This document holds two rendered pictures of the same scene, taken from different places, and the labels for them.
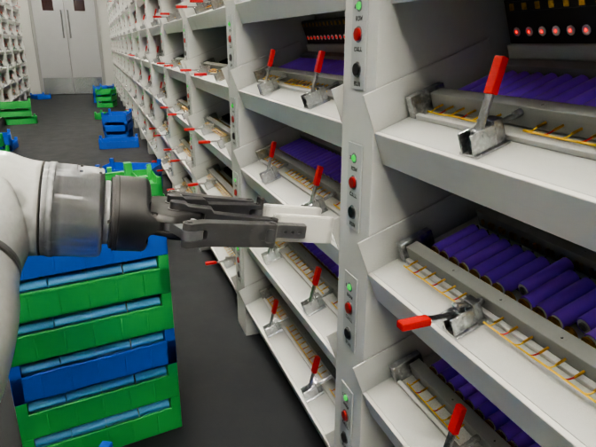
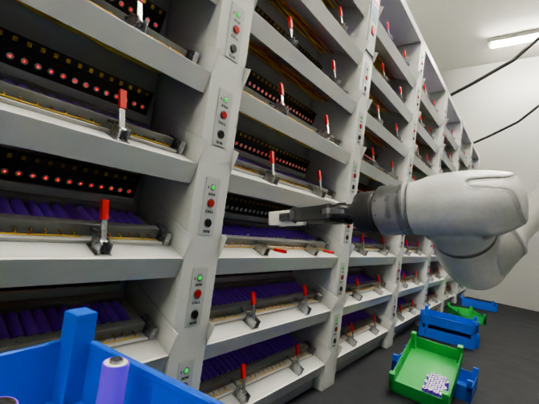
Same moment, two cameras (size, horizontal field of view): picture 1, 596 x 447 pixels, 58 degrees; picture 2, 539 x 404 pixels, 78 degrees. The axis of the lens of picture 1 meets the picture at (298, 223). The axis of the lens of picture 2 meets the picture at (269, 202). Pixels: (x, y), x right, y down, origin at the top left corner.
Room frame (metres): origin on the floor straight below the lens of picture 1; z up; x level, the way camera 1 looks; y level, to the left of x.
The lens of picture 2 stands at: (0.99, 0.60, 0.58)
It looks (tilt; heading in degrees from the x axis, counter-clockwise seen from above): 3 degrees up; 238
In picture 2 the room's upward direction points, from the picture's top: 8 degrees clockwise
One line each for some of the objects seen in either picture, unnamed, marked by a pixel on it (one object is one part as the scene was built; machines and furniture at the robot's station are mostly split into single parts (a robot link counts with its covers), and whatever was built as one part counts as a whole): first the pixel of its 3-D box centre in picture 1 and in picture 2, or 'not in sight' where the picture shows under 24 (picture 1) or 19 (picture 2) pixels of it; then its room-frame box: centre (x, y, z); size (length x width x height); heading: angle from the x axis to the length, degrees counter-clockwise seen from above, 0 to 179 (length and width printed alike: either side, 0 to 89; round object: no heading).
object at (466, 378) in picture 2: not in sight; (434, 370); (-0.45, -0.23, 0.04); 0.30 x 0.20 x 0.08; 110
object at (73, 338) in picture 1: (85, 306); not in sight; (0.97, 0.43, 0.28); 0.30 x 0.20 x 0.08; 119
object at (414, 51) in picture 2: not in sight; (389, 188); (-0.56, -0.66, 0.85); 0.20 x 0.09 x 1.70; 110
